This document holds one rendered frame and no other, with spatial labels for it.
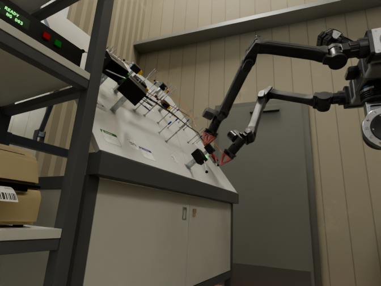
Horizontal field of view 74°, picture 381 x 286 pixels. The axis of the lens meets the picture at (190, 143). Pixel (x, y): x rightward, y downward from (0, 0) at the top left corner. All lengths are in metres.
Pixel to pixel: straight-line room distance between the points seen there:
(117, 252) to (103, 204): 0.16
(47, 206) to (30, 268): 0.17
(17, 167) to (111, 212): 0.29
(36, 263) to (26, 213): 0.26
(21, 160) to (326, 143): 2.98
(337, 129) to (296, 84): 0.74
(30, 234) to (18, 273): 0.35
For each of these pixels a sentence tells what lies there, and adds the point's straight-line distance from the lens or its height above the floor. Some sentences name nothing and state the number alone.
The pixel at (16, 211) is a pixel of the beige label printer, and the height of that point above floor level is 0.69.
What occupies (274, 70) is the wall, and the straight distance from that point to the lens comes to 3.64.
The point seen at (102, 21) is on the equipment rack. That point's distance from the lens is 0.86.
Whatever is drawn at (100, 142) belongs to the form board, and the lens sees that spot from 0.79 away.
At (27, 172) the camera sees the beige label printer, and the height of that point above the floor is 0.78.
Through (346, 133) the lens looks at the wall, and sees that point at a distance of 3.32.
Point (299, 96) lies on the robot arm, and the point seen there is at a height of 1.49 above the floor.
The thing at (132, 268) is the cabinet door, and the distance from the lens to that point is 0.94.
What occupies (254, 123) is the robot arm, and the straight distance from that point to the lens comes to 1.64.
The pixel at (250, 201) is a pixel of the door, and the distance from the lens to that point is 3.09.
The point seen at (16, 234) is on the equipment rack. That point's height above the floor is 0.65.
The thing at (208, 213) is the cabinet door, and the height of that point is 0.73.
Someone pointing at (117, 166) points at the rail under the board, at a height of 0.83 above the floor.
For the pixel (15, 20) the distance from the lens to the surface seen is 0.72.
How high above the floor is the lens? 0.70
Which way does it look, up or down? 16 degrees up
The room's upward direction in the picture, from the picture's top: 3 degrees clockwise
